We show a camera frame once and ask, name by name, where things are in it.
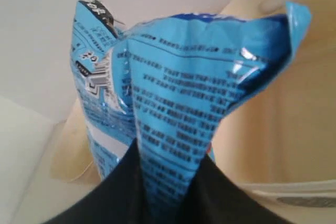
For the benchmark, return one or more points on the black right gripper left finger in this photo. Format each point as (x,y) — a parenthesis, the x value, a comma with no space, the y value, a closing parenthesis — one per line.
(119,198)

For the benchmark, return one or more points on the cream bin circle mark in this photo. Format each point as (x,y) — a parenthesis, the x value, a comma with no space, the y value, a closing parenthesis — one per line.
(278,145)

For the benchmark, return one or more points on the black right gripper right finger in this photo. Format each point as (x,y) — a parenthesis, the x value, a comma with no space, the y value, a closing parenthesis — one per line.
(213,198)

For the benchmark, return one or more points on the blue snack bag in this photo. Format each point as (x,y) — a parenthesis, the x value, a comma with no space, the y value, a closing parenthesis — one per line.
(168,82)

